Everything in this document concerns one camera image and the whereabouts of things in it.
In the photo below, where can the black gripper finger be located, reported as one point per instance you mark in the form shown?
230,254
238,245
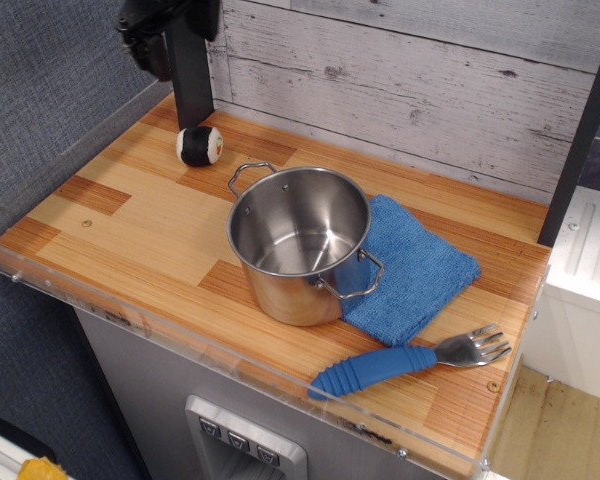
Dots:
149,52

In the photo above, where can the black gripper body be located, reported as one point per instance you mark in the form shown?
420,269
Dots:
138,19

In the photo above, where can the plush sushi roll toy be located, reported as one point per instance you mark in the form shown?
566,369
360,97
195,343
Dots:
199,146

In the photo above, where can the stainless steel pot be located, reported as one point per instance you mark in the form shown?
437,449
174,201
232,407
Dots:
301,235

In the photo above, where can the blue folded cloth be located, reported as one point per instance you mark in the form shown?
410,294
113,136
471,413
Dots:
423,274

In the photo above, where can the grey cabinet with button panel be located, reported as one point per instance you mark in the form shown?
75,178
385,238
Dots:
192,420

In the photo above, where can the yellow taped object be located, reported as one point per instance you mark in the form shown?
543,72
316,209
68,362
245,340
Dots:
41,469

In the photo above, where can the clear acrylic table guard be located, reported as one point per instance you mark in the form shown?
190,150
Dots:
116,226

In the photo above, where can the left black vertical post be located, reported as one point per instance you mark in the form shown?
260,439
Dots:
190,76

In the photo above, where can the black vertical post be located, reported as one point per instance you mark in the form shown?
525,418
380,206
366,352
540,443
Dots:
190,76
573,166

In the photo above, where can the right black vertical post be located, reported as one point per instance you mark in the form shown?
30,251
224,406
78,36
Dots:
573,166

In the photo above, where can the blue handled metal fork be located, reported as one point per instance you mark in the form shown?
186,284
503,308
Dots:
477,348

